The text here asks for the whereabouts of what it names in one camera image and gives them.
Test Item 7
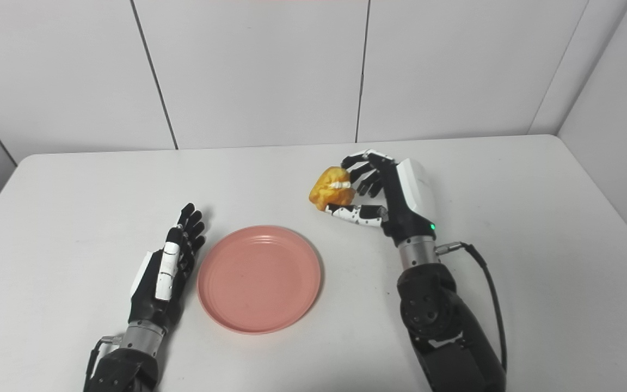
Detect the pink round plate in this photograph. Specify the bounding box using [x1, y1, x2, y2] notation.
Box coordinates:
[197, 225, 323, 335]

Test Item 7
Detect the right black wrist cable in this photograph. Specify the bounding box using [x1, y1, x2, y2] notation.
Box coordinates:
[434, 242, 509, 373]

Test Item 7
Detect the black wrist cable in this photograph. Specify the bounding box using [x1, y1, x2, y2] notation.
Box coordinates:
[84, 336, 124, 392]
[434, 242, 509, 373]

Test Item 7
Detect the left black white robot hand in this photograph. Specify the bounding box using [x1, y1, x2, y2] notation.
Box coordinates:
[128, 203, 207, 332]

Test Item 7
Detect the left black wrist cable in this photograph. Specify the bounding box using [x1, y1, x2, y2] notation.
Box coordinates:
[84, 336, 124, 392]

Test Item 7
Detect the cream puff pastry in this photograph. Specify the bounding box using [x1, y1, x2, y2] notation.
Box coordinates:
[308, 167, 357, 212]

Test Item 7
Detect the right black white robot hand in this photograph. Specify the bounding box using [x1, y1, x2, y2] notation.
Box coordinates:
[324, 149, 438, 247]

